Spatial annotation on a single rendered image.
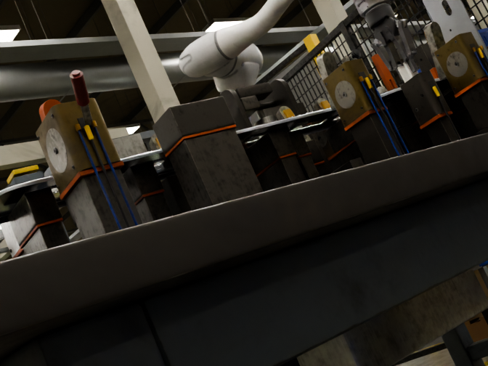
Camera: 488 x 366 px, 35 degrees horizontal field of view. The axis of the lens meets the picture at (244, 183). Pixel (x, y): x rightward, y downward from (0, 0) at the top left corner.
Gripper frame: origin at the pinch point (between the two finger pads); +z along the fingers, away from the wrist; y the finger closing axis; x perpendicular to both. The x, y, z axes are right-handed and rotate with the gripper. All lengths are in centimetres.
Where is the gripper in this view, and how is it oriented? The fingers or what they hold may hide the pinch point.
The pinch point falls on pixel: (410, 75)
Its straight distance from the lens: 210.1
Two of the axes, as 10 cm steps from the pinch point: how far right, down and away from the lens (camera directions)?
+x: 7.8, -2.3, 5.9
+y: 4.8, -3.8, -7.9
